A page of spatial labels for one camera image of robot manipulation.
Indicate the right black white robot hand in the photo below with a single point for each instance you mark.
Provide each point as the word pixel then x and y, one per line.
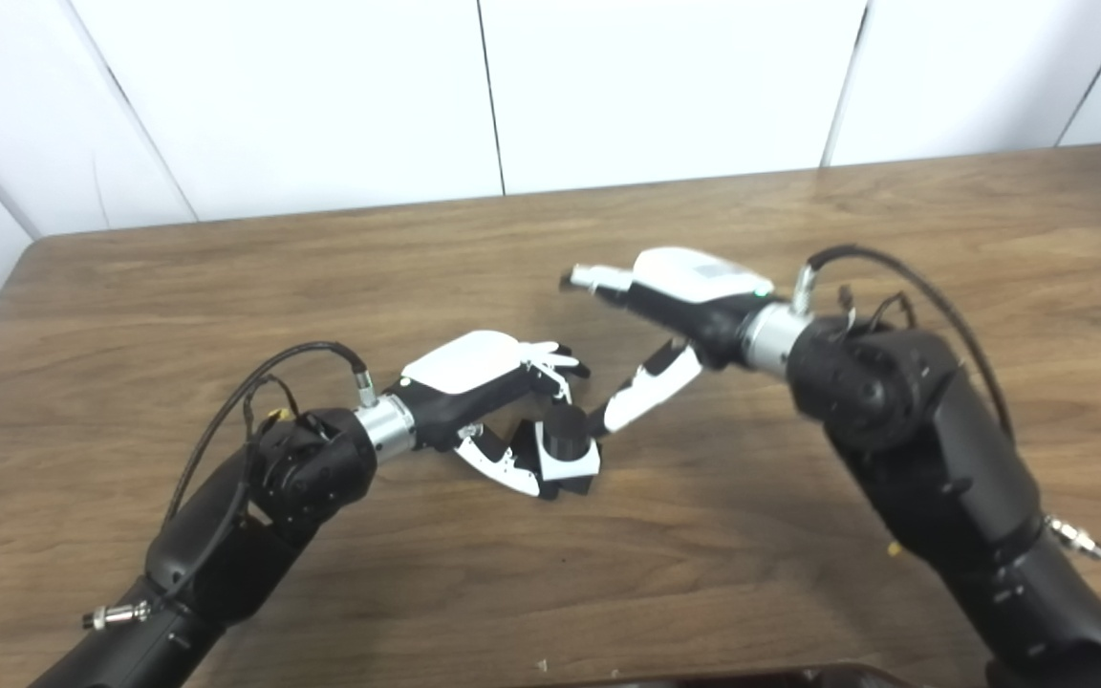
pixel 694 287

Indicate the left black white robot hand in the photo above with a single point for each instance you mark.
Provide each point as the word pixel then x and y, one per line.
pixel 464 368

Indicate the black peg with square base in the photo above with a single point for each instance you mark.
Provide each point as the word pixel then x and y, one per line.
pixel 565 430

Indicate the white square piece with hole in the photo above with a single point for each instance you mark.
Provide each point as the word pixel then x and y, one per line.
pixel 570 468

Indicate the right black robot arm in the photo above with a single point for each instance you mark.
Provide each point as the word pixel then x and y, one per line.
pixel 933 449

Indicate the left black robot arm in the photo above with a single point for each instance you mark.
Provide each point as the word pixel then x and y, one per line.
pixel 254 516

